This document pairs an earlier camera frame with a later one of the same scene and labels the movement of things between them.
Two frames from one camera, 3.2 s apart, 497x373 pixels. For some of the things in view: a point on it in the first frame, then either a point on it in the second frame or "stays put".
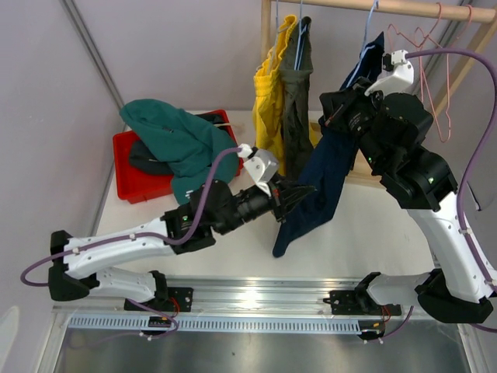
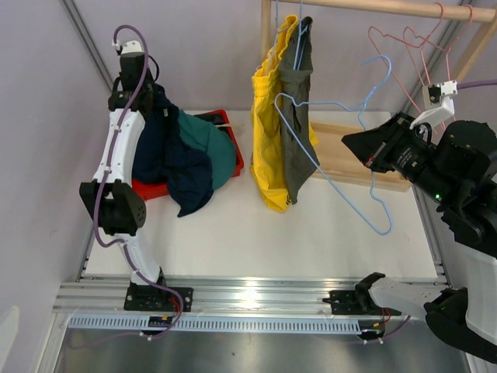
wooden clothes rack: [356, 169] stays put
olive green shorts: [296, 66] stays put
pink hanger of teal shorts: [432, 63] → [419, 47]
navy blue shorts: [331, 162] → [162, 155]
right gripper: [338, 105] → [375, 144]
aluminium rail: [247, 297] stays put
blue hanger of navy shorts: [364, 48] → [318, 166]
